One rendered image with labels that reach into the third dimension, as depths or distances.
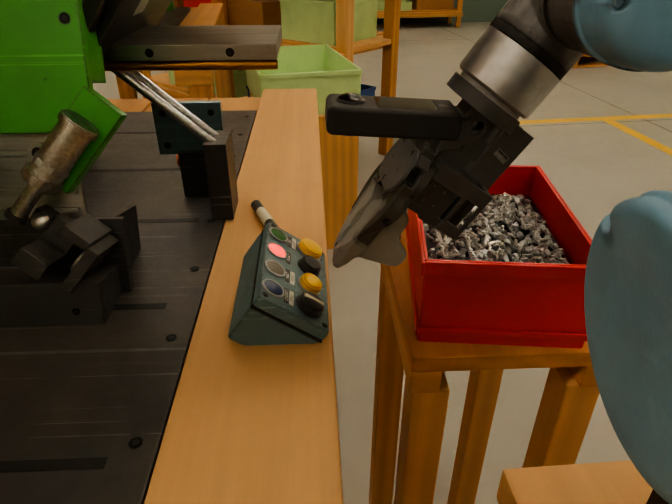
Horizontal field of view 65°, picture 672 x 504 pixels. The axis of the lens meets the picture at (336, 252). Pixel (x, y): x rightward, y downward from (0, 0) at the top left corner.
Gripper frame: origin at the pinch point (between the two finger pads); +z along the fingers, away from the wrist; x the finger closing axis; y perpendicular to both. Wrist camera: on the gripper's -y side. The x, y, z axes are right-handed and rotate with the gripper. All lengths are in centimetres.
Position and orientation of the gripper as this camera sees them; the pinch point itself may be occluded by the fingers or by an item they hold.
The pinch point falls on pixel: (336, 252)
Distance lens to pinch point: 52.7
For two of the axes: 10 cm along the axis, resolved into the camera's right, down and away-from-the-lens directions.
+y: 8.2, 4.7, 3.3
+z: -5.7, 7.2, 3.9
